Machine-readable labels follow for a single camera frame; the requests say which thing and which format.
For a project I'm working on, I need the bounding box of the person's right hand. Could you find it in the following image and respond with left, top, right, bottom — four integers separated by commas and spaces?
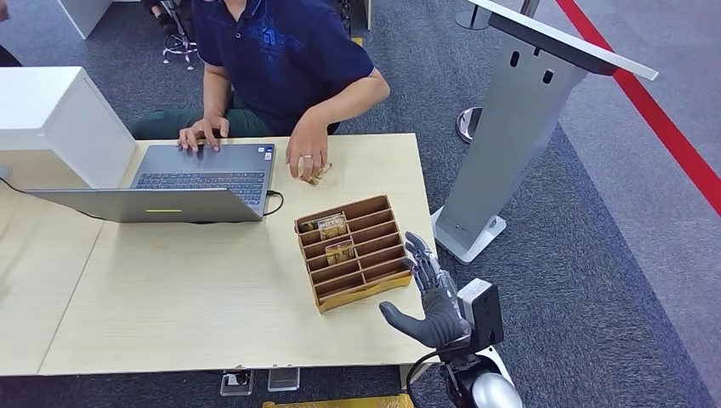
177, 115, 231, 154

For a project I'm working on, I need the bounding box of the person's left hand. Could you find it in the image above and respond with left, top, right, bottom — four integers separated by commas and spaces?
285, 110, 332, 181

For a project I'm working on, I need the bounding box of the wooden slotted card box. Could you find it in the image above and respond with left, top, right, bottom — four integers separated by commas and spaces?
292, 195, 414, 315

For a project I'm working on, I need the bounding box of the gold card with dark print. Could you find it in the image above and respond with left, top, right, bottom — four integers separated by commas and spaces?
316, 212, 348, 241

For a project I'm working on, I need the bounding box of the bystander person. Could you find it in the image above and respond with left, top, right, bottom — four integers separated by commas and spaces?
0, 0, 24, 68

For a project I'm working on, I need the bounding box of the grey laptop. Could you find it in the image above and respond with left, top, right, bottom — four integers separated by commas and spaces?
25, 143, 277, 224

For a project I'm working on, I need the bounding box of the white office chair base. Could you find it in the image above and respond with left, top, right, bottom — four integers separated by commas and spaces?
162, 0, 199, 71

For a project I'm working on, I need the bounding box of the white cabinet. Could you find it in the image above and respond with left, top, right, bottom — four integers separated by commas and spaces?
0, 66, 139, 190

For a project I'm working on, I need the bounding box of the chrome stanchion base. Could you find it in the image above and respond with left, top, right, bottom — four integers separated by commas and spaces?
455, 105, 485, 145

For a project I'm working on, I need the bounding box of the white furniture panel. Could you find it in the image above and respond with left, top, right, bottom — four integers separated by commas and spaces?
56, 0, 114, 39

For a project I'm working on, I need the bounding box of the grey kiosk stand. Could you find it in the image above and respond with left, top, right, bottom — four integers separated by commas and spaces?
430, 0, 660, 264

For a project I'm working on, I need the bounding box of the grey floor socket cover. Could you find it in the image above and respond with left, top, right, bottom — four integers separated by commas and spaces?
266, 366, 302, 393

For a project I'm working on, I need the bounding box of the floor socket with plug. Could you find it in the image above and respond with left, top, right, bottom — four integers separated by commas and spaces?
219, 370, 255, 397

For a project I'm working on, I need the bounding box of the white table leg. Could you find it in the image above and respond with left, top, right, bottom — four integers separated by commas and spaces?
398, 364, 433, 390

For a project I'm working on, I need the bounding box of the yellow strip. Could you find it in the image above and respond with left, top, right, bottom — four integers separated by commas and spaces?
261, 393, 415, 408

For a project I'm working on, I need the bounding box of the black cable chain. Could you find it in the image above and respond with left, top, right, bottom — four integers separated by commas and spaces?
337, 0, 355, 36

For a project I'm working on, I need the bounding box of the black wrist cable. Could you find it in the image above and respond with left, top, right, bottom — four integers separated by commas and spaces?
405, 344, 475, 408

